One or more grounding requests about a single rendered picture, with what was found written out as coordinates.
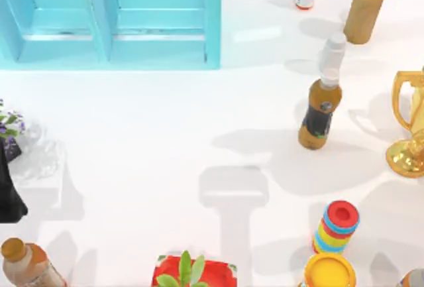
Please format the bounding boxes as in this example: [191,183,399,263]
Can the light blue rack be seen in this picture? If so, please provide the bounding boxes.
[0,0,222,70]

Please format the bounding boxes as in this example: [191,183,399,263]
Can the stack of coloured rings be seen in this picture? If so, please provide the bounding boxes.
[312,200,360,255]

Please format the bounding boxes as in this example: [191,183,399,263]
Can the brown bottle with white cap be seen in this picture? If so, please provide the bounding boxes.
[297,32,347,151]

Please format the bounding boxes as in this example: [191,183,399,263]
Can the red plant pot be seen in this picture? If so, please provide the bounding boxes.
[154,250,238,287]

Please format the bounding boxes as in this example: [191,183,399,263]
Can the purple flower plant in glass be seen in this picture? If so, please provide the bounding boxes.
[0,98,66,179]

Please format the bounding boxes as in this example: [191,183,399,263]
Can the grey can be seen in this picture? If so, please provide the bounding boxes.
[399,268,424,287]

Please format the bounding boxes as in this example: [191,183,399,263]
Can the gold trophy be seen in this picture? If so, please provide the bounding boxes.
[386,66,424,178]

